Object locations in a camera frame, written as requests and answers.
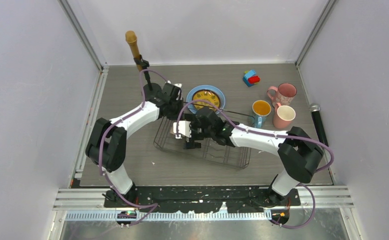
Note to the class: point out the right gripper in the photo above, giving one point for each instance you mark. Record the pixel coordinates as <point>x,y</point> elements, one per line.
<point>194,121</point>

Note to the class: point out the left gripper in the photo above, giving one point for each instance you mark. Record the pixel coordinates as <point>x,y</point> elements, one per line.
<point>180,101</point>

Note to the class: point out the light blue plate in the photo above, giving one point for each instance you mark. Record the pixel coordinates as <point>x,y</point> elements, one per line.
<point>191,107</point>

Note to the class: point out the yellow plate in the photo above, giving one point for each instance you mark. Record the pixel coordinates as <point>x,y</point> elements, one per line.
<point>205,98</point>

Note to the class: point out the blue glazed mug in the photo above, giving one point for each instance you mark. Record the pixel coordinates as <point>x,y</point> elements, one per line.
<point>261,109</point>

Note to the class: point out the plain pink mug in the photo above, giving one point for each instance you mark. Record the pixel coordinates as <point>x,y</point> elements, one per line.
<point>283,116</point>

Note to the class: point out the pink patterned mug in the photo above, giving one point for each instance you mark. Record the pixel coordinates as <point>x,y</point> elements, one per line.
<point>283,94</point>

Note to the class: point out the beige floral bowl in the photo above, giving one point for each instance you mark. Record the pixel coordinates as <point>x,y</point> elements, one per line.
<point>172,130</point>

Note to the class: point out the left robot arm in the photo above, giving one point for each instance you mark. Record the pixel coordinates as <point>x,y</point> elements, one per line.
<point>107,144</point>

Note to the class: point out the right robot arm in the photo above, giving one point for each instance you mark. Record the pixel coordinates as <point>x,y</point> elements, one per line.
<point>299,154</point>

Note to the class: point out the black microphone stand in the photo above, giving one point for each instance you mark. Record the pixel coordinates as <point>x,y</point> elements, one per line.
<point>146,79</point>

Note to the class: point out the brown microphone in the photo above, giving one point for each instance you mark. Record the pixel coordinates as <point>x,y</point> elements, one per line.
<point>132,41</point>

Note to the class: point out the colourful toy block stack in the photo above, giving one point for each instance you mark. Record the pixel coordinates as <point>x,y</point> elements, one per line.
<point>250,78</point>

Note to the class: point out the black handheld microphone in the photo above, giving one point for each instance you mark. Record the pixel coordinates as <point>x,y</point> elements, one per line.
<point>318,123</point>

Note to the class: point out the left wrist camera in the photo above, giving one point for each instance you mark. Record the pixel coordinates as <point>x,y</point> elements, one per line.
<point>178,85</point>

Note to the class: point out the black wire dish rack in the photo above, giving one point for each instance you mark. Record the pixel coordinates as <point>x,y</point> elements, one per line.
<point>226,154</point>

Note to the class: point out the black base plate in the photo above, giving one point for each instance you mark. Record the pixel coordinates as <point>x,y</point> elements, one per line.
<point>209,199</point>

